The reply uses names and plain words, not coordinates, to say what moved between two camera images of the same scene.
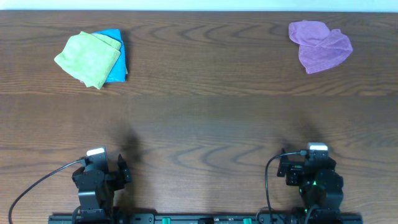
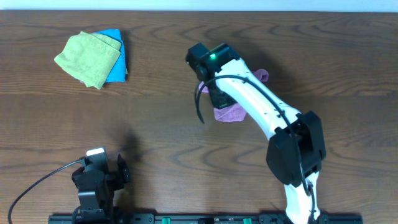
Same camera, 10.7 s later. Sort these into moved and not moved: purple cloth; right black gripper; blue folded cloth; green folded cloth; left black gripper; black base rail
Moved: right black gripper; purple cloth
Not moved: green folded cloth; blue folded cloth; black base rail; left black gripper
